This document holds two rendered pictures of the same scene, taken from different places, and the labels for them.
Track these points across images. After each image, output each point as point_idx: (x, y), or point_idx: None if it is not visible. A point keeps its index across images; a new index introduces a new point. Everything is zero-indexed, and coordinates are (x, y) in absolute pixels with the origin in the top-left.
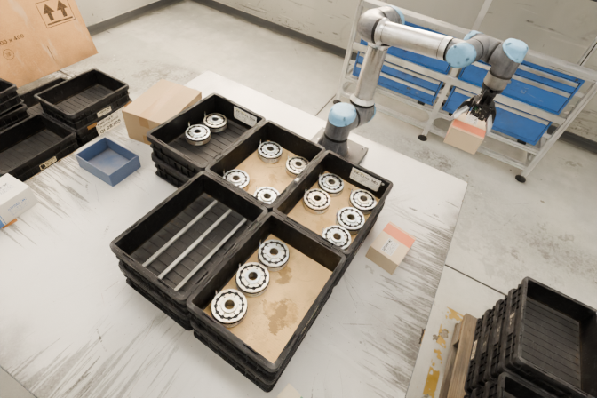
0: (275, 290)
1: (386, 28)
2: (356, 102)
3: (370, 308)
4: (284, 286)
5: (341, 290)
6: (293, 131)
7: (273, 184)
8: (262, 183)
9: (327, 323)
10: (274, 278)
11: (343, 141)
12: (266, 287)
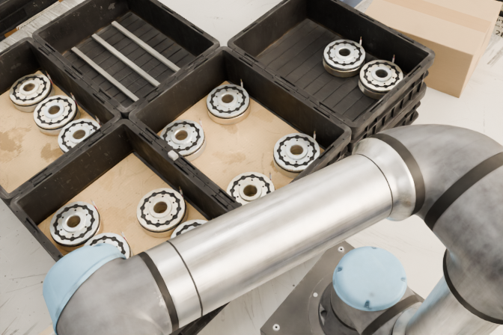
0: (36, 142)
1: (345, 158)
2: (403, 314)
3: (0, 299)
4: (37, 152)
5: (43, 264)
6: (441, 256)
7: (221, 157)
8: (225, 142)
9: (7, 233)
10: (52, 143)
11: (332, 309)
12: (37, 125)
